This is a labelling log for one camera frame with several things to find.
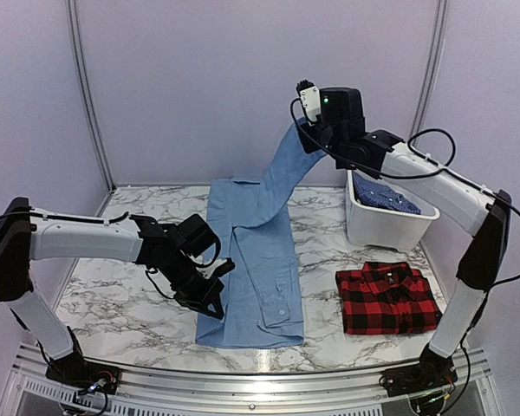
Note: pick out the right wall aluminium profile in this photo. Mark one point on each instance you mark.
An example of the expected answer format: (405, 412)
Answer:
(429, 79)

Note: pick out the red black plaid shirt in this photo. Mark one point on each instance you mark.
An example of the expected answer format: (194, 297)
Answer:
(386, 299)

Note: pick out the light blue long sleeve shirt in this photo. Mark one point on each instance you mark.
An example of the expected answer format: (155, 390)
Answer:
(262, 299)

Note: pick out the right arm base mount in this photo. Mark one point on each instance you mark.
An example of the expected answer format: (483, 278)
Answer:
(417, 378)

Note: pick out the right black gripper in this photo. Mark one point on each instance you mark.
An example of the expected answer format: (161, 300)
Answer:
(309, 144)

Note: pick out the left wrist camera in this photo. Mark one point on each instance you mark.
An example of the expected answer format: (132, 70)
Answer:
(194, 237)

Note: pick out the left wall aluminium profile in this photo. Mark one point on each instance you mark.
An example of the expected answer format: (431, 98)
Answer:
(81, 71)

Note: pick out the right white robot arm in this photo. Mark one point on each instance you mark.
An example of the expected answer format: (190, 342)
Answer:
(483, 215)

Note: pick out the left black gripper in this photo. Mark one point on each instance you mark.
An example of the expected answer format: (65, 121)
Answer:
(211, 294)

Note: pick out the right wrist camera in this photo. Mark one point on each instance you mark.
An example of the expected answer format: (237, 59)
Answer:
(330, 105)

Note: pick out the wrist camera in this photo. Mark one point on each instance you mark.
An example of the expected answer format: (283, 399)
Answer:
(194, 237)
(330, 105)

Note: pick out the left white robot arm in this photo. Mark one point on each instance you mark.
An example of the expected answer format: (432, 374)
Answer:
(29, 234)

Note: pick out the white plastic bin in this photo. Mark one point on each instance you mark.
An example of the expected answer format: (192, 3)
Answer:
(374, 226)

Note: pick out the wall aluminium profile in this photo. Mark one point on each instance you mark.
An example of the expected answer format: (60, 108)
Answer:
(429, 79)
(81, 71)

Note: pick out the aluminium table front rail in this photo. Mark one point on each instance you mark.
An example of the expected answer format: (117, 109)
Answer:
(357, 391)

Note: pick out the dark blue patterned shirt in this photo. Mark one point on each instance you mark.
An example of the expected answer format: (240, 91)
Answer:
(376, 195)

